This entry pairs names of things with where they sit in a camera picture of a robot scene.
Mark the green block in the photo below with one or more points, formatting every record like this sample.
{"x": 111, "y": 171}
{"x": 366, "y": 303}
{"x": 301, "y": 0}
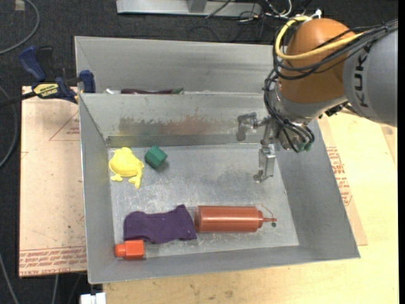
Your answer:
{"x": 155, "y": 157}

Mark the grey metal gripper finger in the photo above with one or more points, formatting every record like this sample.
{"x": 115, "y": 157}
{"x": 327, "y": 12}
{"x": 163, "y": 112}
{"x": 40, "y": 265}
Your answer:
{"x": 267, "y": 163}
{"x": 244, "y": 122}

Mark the small orange bottle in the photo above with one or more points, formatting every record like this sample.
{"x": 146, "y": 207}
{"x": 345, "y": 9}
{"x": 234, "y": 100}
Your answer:
{"x": 131, "y": 249}

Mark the red-brown squeeze bottle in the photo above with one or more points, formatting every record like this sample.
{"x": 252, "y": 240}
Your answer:
{"x": 226, "y": 219}

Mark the black cylinder on white bracket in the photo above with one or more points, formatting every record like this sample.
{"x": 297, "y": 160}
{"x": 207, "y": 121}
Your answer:
{"x": 333, "y": 110}

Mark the purple cloth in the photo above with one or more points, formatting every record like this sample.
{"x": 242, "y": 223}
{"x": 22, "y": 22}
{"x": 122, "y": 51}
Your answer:
{"x": 158, "y": 226}

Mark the yellow toy frog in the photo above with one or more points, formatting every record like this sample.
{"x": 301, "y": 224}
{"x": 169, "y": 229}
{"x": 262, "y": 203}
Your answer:
{"x": 125, "y": 165}

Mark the grey metal bin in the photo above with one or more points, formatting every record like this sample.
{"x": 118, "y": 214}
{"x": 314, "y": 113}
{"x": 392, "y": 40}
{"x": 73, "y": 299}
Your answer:
{"x": 202, "y": 188}

